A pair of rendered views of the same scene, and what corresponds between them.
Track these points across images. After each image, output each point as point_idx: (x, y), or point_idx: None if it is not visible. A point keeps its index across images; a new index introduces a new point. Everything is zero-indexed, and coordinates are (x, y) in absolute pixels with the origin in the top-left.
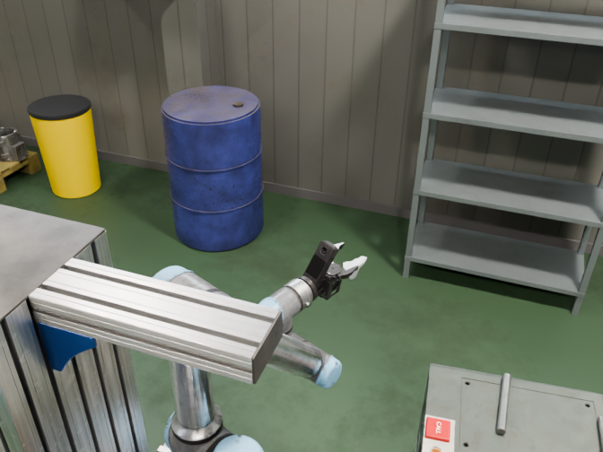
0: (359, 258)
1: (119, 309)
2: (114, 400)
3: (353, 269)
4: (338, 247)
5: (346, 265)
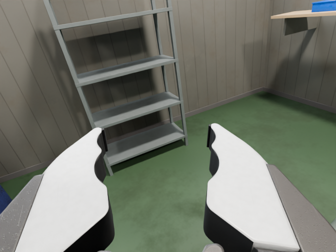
0: (222, 135)
1: None
2: None
3: (302, 198)
4: (96, 145)
5: (248, 209)
